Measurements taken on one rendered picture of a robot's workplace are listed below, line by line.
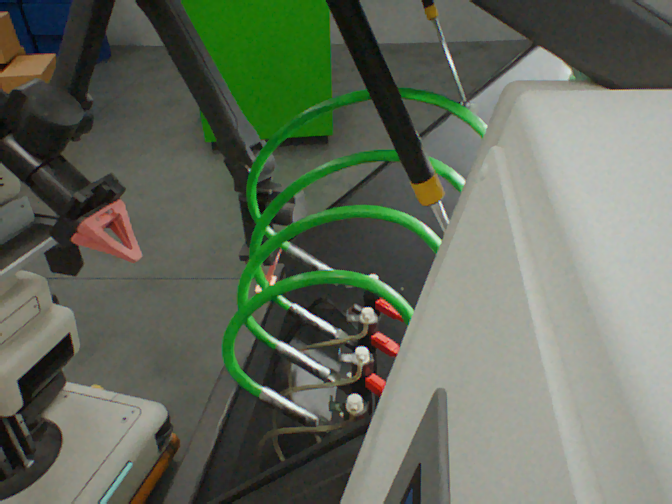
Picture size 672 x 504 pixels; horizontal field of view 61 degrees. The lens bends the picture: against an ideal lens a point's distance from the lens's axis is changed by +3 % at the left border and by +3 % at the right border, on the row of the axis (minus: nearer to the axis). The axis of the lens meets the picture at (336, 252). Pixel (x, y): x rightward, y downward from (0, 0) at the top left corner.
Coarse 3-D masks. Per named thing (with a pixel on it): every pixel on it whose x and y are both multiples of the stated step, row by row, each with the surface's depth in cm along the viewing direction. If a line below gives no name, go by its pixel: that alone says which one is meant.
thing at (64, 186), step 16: (64, 160) 71; (32, 176) 69; (48, 176) 69; (64, 176) 69; (80, 176) 71; (112, 176) 71; (48, 192) 69; (64, 192) 69; (80, 192) 67; (96, 192) 71; (64, 208) 69; (80, 208) 69
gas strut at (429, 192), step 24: (336, 0) 33; (336, 24) 34; (360, 24) 33; (360, 48) 34; (360, 72) 35; (384, 72) 35; (384, 96) 36; (384, 120) 37; (408, 120) 37; (408, 144) 37; (408, 168) 39; (432, 168) 39; (432, 192) 39
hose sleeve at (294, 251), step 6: (294, 246) 83; (288, 252) 83; (294, 252) 83; (300, 252) 83; (306, 252) 84; (294, 258) 84; (300, 258) 83; (306, 258) 83; (312, 258) 84; (306, 264) 84; (312, 264) 84; (318, 264) 84; (324, 264) 84
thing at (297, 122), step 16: (352, 96) 69; (368, 96) 69; (416, 96) 68; (432, 96) 68; (304, 112) 71; (320, 112) 71; (464, 112) 68; (288, 128) 72; (480, 128) 69; (272, 144) 74; (256, 160) 76; (256, 176) 77; (256, 208) 80
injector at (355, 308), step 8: (368, 296) 85; (376, 296) 85; (352, 304) 88; (368, 304) 86; (352, 312) 88; (360, 312) 87; (376, 312) 86; (376, 352) 92; (376, 360) 93; (376, 368) 94
